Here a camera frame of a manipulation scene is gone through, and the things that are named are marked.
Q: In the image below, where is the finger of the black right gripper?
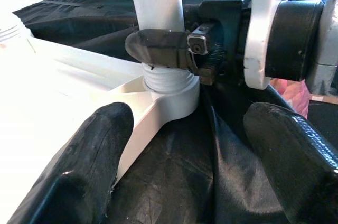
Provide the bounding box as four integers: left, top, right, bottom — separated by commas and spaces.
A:
124, 29, 198, 70

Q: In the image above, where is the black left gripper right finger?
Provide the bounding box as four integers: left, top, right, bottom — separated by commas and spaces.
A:
242, 101, 338, 224

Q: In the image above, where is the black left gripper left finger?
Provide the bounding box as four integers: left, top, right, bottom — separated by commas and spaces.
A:
5, 102, 134, 224

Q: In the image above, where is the white plastic table top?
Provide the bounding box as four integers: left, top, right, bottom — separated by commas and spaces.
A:
0, 28, 200, 190

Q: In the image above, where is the pink plastic bag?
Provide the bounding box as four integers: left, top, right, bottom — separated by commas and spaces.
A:
271, 78, 309, 119

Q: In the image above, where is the brown cardboard box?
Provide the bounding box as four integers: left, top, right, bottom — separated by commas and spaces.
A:
308, 94, 338, 105

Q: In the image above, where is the black plastic table cover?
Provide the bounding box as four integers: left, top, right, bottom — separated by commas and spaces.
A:
12, 0, 338, 224

